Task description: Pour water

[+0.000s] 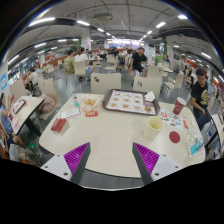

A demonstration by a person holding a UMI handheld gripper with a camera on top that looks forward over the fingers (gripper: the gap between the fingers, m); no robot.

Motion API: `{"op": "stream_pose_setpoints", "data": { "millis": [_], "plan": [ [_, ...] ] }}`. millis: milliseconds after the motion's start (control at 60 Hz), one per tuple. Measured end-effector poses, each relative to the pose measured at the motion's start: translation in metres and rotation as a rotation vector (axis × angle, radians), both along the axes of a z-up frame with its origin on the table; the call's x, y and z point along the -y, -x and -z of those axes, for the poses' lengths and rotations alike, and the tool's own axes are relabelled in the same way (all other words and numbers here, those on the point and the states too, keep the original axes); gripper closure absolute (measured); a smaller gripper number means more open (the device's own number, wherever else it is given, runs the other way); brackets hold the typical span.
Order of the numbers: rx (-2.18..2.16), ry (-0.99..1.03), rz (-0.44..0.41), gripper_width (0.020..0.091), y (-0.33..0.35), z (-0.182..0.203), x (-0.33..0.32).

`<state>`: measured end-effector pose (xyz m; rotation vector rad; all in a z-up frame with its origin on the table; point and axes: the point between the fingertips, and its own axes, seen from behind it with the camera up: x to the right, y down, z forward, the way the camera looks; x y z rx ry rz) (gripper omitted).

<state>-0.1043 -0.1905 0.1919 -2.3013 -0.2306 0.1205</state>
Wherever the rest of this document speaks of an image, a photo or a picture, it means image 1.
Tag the person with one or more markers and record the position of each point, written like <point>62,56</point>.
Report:
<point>5,116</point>
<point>200,95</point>
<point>81,58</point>
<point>137,61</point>
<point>20,153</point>
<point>69,63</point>
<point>33,78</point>

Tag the red cardboard box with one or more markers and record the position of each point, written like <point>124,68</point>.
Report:
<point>59,125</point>

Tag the beige neighbouring table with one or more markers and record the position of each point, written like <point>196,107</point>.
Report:
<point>28,113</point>
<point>218,126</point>

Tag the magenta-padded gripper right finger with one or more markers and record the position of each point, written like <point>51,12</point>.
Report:
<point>146,156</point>

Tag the ceiling air conditioner unit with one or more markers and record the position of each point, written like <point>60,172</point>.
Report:
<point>103,16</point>

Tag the beige chair with round hole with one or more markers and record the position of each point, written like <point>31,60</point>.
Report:
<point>106,83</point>
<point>148,86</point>

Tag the clear bag of fried snacks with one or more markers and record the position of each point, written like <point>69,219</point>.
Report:
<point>90,102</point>

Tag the red paper cup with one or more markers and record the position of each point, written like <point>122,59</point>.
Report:
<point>178,107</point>

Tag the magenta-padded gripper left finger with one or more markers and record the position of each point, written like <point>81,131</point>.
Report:
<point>76,156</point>

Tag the clear blue-capped water bottle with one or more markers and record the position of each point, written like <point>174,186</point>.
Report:
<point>196,147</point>

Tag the white paper napkin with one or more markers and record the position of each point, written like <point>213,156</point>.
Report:
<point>150,96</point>

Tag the dark food tray with liner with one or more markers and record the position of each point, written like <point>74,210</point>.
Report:
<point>128,101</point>

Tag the pink backpack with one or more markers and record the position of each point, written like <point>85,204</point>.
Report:
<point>47,105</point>

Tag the white printed card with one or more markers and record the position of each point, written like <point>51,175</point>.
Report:
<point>70,113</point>

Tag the group of ceiling lights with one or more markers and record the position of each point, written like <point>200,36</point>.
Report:
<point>41,21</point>

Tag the colourful sticker sheet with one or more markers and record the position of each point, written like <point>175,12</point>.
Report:
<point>170,119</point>

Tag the red sauce sachet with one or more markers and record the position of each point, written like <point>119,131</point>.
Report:
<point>185,124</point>
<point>91,113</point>

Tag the group of beige cafeteria chairs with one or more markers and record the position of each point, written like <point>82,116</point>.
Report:
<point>155,71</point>

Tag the flat round red coaster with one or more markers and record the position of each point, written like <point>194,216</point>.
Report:
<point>174,137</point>

